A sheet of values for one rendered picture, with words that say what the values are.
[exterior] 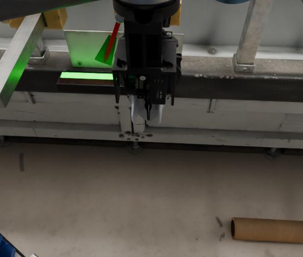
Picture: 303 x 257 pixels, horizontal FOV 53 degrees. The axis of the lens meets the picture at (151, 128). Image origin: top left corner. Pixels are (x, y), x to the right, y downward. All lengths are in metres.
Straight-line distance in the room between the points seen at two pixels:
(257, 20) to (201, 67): 0.17
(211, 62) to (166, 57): 0.43
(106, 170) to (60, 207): 0.25
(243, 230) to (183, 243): 0.23
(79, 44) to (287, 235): 0.98
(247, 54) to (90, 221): 0.88
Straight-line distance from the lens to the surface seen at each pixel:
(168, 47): 0.37
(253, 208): 1.36
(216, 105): 0.88
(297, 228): 1.29
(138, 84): 0.37
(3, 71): 0.58
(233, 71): 0.77
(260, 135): 1.36
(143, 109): 0.47
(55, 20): 0.71
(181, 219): 1.28
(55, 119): 1.37
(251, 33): 0.71
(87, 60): 0.75
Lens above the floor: 1.18
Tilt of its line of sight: 51 degrees down
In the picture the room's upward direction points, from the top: straight up
